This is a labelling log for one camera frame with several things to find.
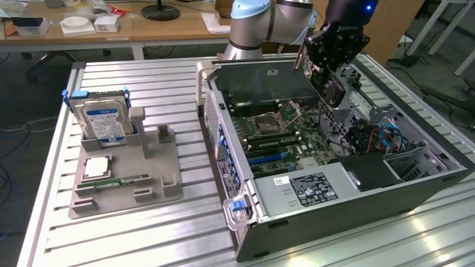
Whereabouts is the grey floor cable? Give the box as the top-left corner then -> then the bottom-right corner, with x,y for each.
0,116 -> 59,133

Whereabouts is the open grey PC case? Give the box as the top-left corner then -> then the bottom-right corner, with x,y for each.
195,55 -> 471,263

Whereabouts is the white metal table frame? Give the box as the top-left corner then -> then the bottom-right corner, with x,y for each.
405,0 -> 475,76

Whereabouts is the silver CPU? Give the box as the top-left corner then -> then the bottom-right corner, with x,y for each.
83,157 -> 111,179

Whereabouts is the blue wire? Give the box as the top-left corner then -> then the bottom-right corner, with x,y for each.
379,122 -> 409,153

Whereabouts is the grey plastic parts rack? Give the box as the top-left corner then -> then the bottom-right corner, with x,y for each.
68,106 -> 184,220

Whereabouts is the blue expansion slot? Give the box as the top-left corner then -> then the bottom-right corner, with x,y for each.
247,151 -> 290,165

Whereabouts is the wooden desk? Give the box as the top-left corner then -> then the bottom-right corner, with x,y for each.
0,0 -> 335,61

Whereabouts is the green motherboard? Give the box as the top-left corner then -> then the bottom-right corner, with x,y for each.
226,93 -> 338,179

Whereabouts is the hard disk in blue caddy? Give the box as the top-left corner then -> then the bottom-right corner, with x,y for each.
62,88 -> 135,147

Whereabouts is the metal disk bay with bracket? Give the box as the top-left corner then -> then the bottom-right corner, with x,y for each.
382,145 -> 450,184

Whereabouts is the white round part on box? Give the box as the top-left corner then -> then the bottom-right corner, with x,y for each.
59,16 -> 96,37

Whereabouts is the black office chair base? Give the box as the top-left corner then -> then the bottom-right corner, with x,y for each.
22,49 -> 112,82

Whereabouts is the CPU socket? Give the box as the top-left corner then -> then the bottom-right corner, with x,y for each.
251,113 -> 287,137

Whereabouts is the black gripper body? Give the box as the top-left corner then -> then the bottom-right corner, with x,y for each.
305,0 -> 379,72

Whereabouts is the black round lamp base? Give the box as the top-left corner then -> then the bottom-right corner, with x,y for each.
142,0 -> 182,21

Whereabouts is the blue floor cable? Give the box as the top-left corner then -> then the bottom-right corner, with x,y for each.
0,130 -> 35,240

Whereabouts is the stack of white papers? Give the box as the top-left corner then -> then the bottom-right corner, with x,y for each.
202,12 -> 234,34

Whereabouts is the perforated metal disk bay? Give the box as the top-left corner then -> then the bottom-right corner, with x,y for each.
318,66 -> 373,121

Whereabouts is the brown cardboard box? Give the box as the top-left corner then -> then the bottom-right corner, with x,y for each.
215,0 -> 235,19

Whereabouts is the small white cardboard box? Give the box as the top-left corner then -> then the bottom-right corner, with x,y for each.
94,15 -> 122,33

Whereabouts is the open metal socket cover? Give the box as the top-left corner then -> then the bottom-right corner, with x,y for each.
278,100 -> 305,126

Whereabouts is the green RAM stick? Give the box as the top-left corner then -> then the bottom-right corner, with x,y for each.
78,174 -> 151,190

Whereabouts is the grey power supply unit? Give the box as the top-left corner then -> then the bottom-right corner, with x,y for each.
252,162 -> 363,217

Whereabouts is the installed black RAM stick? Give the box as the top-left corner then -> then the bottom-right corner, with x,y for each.
246,132 -> 301,149

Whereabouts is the white box with black lid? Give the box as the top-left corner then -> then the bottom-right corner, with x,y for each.
11,17 -> 51,37

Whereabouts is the black RAM slot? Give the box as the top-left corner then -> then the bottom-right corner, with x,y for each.
232,107 -> 282,117
230,100 -> 279,110

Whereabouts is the red wire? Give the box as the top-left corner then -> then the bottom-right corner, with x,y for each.
366,126 -> 377,154

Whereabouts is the wooden cabinet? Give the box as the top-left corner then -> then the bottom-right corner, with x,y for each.
326,0 -> 426,64

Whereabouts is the black graphics card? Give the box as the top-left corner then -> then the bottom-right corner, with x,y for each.
293,46 -> 349,108

